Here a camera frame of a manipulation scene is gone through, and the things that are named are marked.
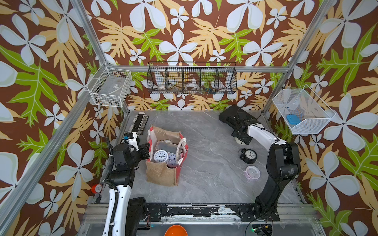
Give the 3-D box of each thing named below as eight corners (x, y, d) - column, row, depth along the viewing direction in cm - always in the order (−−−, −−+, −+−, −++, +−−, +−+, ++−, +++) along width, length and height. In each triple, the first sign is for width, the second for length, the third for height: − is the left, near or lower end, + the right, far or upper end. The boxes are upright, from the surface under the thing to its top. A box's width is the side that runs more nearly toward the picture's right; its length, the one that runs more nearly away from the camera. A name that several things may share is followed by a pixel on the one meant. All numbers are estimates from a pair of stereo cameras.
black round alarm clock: (240, 164, 93) (242, 161, 90) (237, 150, 99) (238, 148, 96) (257, 164, 93) (259, 162, 90) (253, 150, 99) (255, 148, 96)
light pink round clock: (246, 180, 87) (247, 178, 85) (242, 167, 92) (244, 165, 90) (260, 180, 87) (262, 178, 85) (256, 167, 92) (258, 165, 90)
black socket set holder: (127, 134, 108) (126, 132, 106) (137, 114, 122) (137, 111, 120) (141, 136, 107) (140, 134, 105) (150, 115, 121) (149, 113, 119)
